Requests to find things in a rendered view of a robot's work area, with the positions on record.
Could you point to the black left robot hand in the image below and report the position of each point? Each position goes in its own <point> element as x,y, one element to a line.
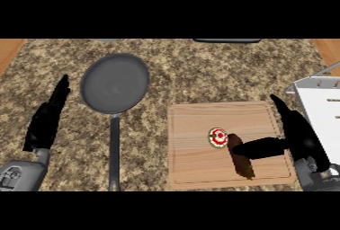
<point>46,118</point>

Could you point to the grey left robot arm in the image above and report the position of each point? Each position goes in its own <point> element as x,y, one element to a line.
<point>24,172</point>

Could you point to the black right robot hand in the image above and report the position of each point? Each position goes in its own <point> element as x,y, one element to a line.
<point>297,131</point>

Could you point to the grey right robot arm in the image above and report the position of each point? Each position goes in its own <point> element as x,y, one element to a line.
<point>317,176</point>

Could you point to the dark grey flat appliance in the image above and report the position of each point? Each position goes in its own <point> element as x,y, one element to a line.
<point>227,40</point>

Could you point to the red and white cupcake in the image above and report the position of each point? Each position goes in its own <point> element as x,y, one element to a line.
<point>218,137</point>

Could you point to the wooden cutting board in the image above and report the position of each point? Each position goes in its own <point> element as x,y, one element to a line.
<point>229,143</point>

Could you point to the dark grey frying pan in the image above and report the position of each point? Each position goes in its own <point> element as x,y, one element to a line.
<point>114,90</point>

